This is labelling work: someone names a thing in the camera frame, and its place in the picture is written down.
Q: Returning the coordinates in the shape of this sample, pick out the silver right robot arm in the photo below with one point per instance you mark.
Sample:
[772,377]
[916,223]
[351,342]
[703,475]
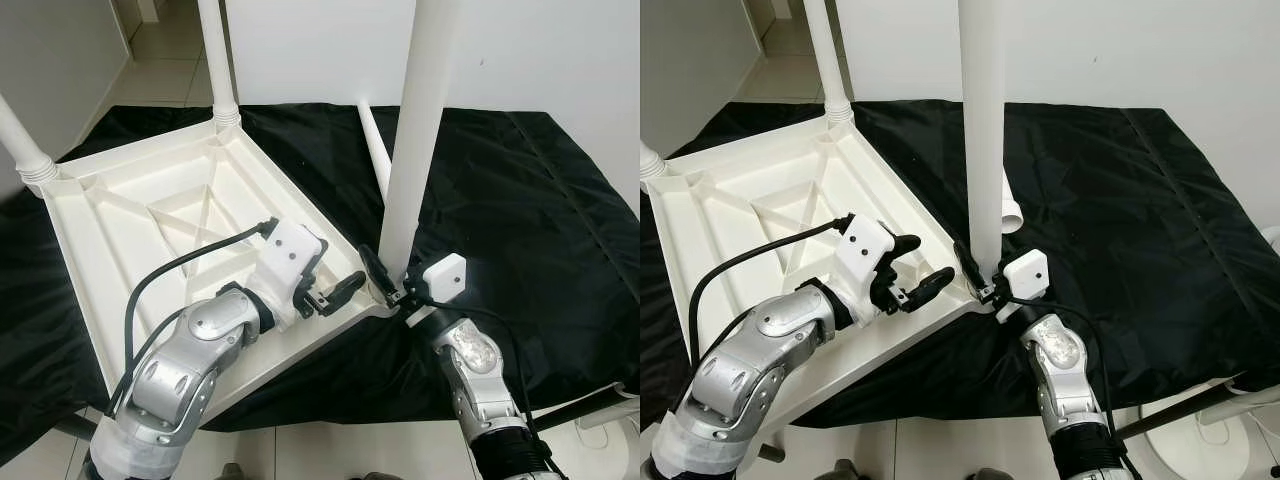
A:
[1060,370]
[470,360]

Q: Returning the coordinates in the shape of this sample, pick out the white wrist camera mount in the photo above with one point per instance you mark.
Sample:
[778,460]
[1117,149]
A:
[862,250]
[290,250]
[1028,272]
[445,275]

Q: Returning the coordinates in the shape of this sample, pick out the black table cloth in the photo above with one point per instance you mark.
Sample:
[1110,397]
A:
[1150,200]
[540,200]

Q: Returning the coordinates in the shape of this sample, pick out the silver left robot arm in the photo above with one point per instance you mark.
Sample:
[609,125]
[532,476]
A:
[180,370]
[760,370]

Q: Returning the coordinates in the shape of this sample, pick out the grey left robot foot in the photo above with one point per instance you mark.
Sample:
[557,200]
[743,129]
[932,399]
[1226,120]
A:
[842,472]
[232,472]

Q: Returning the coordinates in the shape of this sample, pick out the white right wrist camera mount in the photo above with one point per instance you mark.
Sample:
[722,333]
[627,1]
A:
[1028,272]
[445,275]

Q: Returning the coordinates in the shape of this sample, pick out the white pedestal fan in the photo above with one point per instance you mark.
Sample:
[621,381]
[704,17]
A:
[1200,450]

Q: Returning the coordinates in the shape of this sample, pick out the grey robot foot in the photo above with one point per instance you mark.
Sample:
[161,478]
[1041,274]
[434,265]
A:
[842,472]
[232,472]
[992,474]
[382,475]

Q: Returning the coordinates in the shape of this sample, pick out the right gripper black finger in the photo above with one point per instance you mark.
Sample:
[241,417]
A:
[375,268]
[968,265]

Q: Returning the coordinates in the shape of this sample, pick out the white plastic table leg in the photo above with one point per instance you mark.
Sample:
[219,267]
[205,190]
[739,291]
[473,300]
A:
[985,120]
[825,50]
[652,165]
[215,50]
[375,145]
[415,120]
[1012,210]
[20,135]

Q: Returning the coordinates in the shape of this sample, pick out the white plastic children table top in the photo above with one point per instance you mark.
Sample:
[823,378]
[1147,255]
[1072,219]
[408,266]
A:
[720,230]
[120,230]

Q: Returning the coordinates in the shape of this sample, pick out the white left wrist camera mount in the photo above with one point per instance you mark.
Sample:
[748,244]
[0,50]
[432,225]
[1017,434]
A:
[290,250]
[862,250]

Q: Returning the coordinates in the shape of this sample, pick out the grey right robot foot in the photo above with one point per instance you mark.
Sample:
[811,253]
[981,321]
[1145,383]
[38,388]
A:
[992,474]
[382,475]

